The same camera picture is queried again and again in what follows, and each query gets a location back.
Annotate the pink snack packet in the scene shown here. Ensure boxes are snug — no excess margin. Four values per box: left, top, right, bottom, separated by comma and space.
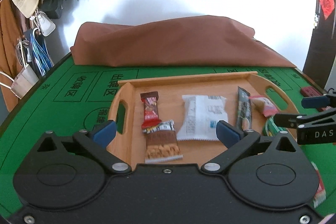
250, 96, 278, 118

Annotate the black coffee stick sachet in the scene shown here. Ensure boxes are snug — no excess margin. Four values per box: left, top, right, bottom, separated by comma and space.
236, 87, 252, 131

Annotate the white snack packet with barcode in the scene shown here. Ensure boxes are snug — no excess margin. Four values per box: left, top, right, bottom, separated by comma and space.
177, 95, 228, 141

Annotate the brown almond chocolate bar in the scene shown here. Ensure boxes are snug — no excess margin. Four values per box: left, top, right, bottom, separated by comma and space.
142, 120, 183, 164

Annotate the red chocolate bar packet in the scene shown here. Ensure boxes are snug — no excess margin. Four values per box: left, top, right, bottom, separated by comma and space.
140, 91, 162, 130

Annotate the green candy packet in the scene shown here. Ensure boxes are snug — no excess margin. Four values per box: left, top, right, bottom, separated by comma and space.
262, 117, 284, 136

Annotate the red Biscoff biscuit packet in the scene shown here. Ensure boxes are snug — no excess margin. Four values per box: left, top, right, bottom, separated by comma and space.
311, 161, 326, 208

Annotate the red phone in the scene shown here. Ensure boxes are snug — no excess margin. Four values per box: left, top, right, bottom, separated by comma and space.
300, 86, 330, 112

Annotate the dark wooden door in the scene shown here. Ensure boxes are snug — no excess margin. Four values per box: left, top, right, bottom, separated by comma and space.
303, 0, 335, 88

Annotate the wooden serving tray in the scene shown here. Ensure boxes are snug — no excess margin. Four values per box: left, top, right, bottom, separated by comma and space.
107, 72, 298, 168

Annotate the paper shopping bag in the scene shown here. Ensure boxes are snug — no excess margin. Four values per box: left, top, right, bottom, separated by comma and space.
1, 64, 39, 100

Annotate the red door decoration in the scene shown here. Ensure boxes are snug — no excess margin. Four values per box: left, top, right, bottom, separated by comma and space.
319, 0, 335, 20

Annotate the brown cloth cover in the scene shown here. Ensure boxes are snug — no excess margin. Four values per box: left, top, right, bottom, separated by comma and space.
71, 15, 294, 68

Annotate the white small handbag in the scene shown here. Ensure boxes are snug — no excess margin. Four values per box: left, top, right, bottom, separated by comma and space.
35, 11, 56, 37

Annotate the orange coat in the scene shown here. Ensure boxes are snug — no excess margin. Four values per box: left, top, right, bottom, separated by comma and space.
0, 0, 30, 113

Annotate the blue lanyard bundle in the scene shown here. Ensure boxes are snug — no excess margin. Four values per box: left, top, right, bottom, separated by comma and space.
29, 29, 54, 77

